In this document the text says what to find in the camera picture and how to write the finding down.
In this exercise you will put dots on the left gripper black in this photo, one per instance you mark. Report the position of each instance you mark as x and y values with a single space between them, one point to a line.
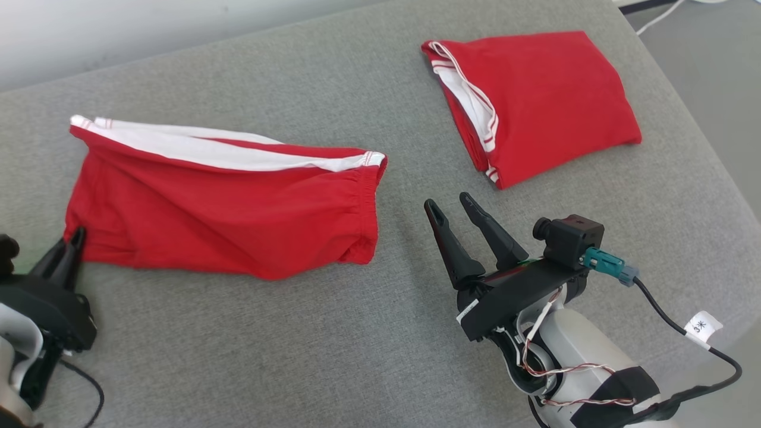
53 312

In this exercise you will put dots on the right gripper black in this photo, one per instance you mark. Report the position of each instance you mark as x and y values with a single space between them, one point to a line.
517 291

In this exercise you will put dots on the red Bulls jersey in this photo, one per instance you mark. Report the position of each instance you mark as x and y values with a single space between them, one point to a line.
553 101

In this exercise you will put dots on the red Bulls shorts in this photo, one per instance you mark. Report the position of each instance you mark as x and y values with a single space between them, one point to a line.
226 214

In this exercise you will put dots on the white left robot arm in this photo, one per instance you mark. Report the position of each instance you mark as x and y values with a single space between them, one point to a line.
15 362

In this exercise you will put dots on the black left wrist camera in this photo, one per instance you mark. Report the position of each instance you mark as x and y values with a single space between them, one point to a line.
7 255

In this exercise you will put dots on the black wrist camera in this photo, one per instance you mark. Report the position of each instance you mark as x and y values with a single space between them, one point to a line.
7 255
571 238

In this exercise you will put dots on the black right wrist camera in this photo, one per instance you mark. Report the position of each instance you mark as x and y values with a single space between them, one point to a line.
571 238

